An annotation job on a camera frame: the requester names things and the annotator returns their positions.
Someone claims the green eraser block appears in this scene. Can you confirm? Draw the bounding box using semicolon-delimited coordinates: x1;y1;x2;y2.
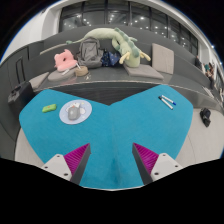
41;103;58;114

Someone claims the green plush dragon toy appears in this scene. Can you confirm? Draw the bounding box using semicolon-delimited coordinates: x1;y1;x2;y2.
65;26;152;69

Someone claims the person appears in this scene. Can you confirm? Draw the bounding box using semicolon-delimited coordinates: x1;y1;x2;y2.
194;55;204;71
204;62;218;91

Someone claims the black suitcase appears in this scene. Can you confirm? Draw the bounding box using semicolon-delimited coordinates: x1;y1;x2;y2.
7;80;34;116

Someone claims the round light blue mouse pad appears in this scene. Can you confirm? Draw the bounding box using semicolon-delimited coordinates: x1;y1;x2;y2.
58;99;93;126

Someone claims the tan woven hat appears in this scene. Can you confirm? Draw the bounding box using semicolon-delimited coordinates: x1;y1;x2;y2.
74;65;90;77

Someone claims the grey and white computer mouse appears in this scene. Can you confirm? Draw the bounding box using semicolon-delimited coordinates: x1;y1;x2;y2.
67;105;82;121

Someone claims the black bag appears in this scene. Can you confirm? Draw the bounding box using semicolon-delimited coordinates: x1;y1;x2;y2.
199;107;212;128

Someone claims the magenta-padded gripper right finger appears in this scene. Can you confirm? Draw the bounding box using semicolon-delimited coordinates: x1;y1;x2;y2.
131;142;184;185

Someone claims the dark blue patterned bag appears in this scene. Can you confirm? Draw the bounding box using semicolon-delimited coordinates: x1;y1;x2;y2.
100;49;122;68

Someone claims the grey flat seat cushion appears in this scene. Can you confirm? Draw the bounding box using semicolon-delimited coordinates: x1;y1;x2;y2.
28;71;50;90
47;68;78;83
123;63;165;81

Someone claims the beige square seat cushion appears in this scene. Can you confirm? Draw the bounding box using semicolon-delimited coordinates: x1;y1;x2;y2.
151;42;175;75

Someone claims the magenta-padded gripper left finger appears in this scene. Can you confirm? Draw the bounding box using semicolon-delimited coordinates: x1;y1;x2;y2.
40;143;92;186

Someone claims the pink plush cushion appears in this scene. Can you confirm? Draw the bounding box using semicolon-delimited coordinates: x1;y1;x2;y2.
53;48;79;73

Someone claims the grey backpack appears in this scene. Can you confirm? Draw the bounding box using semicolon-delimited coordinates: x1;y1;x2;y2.
77;36;104;70

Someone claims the white marker with blue cap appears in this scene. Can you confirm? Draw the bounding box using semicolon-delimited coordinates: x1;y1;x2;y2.
161;94;177;106

